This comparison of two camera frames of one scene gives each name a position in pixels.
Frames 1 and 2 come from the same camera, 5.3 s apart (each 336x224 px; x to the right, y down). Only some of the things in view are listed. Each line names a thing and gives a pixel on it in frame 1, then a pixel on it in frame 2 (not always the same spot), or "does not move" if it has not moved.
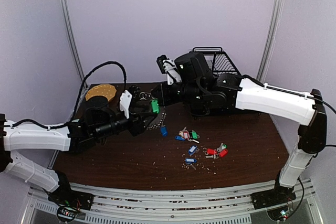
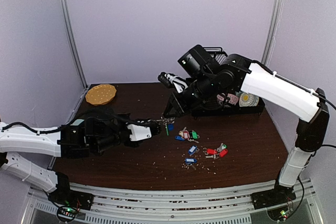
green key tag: x=155 y=106 to x=167 y=130
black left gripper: x=136 y=125 to x=144 y=120
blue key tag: x=190 y=160 does not move
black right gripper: x=163 y=94 to x=179 y=100
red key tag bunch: x=222 y=151 does not move
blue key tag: x=192 y=149 does not move
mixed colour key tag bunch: x=190 y=135 does not move
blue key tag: x=163 y=131 to x=170 y=126
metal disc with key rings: x=144 y=95 to x=165 y=121
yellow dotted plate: x=107 y=91 does not move
